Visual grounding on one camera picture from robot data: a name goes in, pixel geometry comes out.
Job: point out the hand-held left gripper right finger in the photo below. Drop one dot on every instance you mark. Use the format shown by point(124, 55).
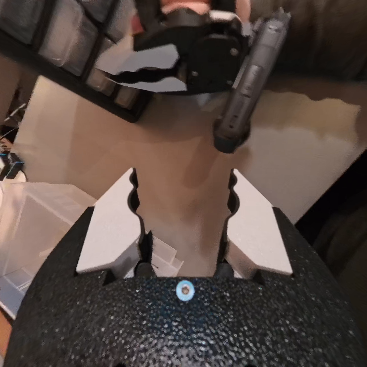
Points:
point(255, 235)

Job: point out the blue and black device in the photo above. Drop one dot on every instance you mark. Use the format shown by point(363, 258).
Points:
point(13, 166)

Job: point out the person's right hand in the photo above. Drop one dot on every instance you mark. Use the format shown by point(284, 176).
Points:
point(186, 5)

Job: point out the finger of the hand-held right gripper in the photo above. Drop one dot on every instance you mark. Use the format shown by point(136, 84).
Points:
point(143, 58)
point(166, 84)

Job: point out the black drawer cabinet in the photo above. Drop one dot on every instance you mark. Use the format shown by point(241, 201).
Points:
point(43, 67)

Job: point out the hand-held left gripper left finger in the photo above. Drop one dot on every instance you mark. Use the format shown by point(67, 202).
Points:
point(111, 232)

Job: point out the large clear plastic bin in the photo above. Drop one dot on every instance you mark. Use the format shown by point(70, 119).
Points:
point(37, 229)

